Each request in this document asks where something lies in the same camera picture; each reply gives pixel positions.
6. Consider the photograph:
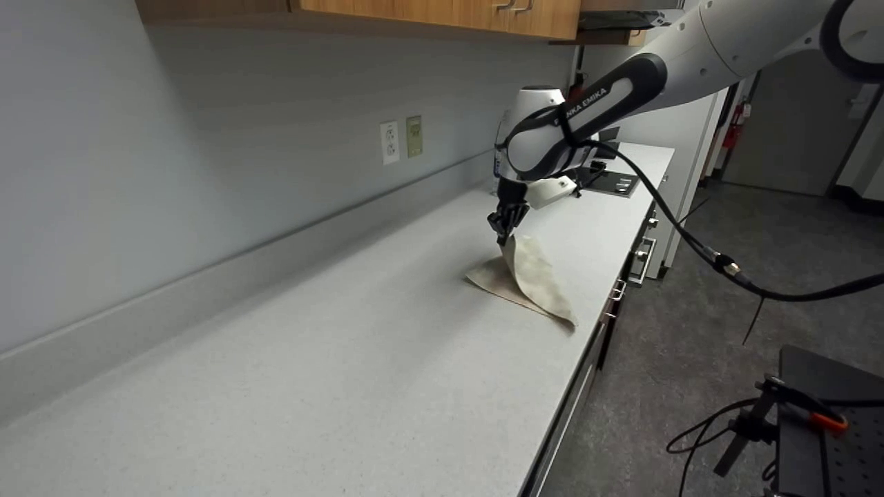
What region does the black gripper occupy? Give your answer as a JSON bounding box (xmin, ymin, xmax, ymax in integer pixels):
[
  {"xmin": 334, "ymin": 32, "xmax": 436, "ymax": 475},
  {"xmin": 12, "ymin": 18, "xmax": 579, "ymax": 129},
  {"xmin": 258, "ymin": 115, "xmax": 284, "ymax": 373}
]
[{"xmin": 487, "ymin": 178, "xmax": 528, "ymax": 246}]

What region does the stained beige towel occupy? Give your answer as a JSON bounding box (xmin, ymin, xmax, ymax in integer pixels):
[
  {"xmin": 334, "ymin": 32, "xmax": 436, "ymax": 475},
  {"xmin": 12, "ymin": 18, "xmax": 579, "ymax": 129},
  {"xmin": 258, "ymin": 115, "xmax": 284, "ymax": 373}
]
[{"xmin": 465, "ymin": 233, "xmax": 578, "ymax": 331}]

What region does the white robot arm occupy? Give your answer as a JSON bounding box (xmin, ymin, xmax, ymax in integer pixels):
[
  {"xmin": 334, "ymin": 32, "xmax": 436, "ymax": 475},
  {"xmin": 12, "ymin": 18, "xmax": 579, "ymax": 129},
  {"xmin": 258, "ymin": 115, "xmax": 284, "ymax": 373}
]
[{"xmin": 490, "ymin": 0, "xmax": 884, "ymax": 243}]

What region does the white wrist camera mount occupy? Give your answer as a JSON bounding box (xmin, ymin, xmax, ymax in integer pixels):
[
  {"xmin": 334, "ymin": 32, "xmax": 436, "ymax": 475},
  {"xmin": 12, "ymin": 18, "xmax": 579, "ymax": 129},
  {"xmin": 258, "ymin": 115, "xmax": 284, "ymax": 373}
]
[{"xmin": 528, "ymin": 175, "xmax": 578, "ymax": 206}]

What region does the beige wall plate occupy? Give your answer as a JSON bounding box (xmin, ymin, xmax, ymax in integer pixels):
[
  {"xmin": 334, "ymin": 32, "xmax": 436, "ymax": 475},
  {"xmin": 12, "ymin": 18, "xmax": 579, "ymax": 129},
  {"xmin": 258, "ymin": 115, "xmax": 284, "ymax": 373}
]
[{"xmin": 407, "ymin": 113, "xmax": 422, "ymax": 158}]

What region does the white wall power outlet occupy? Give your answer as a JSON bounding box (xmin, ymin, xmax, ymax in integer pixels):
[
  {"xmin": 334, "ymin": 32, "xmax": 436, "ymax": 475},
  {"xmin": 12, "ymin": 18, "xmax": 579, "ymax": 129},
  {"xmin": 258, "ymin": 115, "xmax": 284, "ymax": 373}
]
[{"xmin": 378, "ymin": 122, "xmax": 401, "ymax": 166}]

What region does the wooden wall cabinet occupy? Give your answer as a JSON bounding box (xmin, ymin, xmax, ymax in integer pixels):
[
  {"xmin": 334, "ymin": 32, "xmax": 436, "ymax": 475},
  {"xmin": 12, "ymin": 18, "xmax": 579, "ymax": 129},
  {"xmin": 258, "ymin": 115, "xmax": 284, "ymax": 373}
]
[{"xmin": 136, "ymin": 0, "xmax": 579, "ymax": 42}]

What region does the black clamp with orange handle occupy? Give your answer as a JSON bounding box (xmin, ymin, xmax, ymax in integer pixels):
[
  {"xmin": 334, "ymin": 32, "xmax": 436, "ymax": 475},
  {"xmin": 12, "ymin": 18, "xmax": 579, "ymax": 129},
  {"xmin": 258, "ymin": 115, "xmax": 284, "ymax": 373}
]
[{"xmin": 712, "ymin": 376, "xmax": 852, "ymax": 475}]

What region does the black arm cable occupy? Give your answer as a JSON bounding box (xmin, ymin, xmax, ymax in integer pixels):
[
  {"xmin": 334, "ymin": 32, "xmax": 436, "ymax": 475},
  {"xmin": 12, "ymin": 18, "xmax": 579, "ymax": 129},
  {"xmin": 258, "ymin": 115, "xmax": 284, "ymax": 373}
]
[{"xmin": 588, "ymin": 138, "xmax": 884, "ymax": 304}]

